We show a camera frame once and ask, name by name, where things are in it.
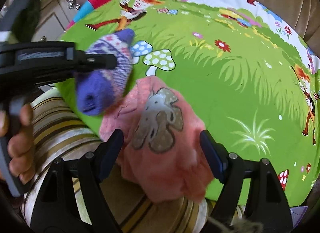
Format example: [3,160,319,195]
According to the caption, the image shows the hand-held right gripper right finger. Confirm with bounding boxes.
[199,130,293,233]

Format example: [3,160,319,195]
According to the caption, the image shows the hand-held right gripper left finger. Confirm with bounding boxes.
[31,128,125,233]

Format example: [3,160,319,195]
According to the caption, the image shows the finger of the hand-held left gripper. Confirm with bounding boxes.
[72,49,118,72]

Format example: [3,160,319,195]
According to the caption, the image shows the purple patterned knitted sock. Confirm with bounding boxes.
[76,28,135,116]

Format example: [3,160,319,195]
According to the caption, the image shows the pink fleece garment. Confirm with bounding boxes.
[99,75,215,203]

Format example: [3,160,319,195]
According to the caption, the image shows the person's left hand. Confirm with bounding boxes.
[7,104,37,185]

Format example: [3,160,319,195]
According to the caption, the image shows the white ornate dresser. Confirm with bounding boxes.
[0,0,83,46]

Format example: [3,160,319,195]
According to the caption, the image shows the striped velvet cushion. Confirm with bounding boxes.
[20,89,245,233]

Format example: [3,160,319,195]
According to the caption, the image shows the cartoon printed blanket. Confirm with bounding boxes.
[54,0,320,208]

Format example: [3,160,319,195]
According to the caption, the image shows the purple box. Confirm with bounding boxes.
[289,205,309,223]

